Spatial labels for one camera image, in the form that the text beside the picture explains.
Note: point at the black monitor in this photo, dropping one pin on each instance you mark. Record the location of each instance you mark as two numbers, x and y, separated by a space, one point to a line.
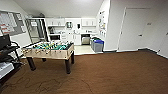
5 40

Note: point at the white storage bin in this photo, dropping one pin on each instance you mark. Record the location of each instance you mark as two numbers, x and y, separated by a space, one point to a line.
5 69

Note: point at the white door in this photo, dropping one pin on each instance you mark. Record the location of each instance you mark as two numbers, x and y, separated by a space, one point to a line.
132 30

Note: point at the wall shelf with items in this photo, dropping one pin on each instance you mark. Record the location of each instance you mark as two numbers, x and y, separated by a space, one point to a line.
101 23

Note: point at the black microwave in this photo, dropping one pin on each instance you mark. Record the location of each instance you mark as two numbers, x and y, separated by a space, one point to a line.
55 37

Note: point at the grey bulletin board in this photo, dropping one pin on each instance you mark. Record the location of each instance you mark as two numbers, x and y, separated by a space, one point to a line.
11 21

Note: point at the white lower cabinet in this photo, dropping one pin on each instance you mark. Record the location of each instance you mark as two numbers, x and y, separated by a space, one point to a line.
76 39

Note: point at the foosball table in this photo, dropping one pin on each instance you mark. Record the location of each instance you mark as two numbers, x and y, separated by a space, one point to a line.
50 50

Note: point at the black wheeled cart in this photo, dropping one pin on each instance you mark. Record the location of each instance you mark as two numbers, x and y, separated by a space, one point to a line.
10 55

